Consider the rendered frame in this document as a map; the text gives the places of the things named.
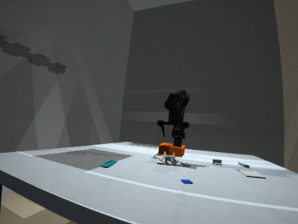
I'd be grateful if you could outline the teal rectangular bar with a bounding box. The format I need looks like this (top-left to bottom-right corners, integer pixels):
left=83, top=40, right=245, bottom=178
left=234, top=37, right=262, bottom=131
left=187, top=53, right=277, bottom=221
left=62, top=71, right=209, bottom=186
left=101, top=160, right=116, bottom=168

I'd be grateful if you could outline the blue flat plate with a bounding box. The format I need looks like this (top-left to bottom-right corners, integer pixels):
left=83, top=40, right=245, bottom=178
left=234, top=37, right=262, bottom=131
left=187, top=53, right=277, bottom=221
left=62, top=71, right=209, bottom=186
left=182, top=179, right=193, bottom=184

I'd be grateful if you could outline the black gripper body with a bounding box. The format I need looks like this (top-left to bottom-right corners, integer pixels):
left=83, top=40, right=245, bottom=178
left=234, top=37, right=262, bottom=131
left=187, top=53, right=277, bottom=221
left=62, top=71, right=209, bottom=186
left=157, top=112, right=189, bottom=128

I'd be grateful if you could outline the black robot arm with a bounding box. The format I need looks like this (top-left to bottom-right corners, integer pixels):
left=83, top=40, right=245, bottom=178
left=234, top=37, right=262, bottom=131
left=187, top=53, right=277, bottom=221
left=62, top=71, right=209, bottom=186
left=164, top=89, right=189, bottom=147

